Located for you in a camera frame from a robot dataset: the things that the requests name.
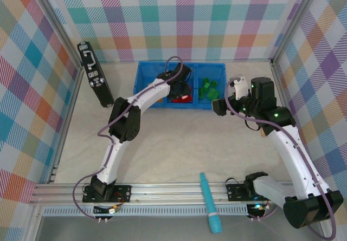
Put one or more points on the aluminium frame post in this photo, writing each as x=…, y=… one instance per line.
x=301, y=10
x=53, y=10

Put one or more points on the blue three-compartment plastic bin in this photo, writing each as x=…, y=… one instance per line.
x=147, y=70

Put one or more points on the long green lego brick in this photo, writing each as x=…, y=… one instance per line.
x=213, y=94

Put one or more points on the aluminium frame side rail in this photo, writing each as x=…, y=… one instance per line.
x=283, y=89
x=66, y=122

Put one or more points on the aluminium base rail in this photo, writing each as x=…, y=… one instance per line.
x=168, y=192

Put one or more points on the teal marker pen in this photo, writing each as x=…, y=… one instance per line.
x=208, y=195

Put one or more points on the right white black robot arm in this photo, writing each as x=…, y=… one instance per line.
x=292, y=157

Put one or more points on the wiring with yellow connector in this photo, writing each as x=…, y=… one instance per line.
x=257, y=207
x=113, y=210

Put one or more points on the small green lego brick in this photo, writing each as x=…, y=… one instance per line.
x=206, y=80

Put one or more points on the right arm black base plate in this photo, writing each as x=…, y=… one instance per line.
x=234, y=192

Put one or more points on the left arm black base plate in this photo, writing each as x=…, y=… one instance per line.
x=123, y=193

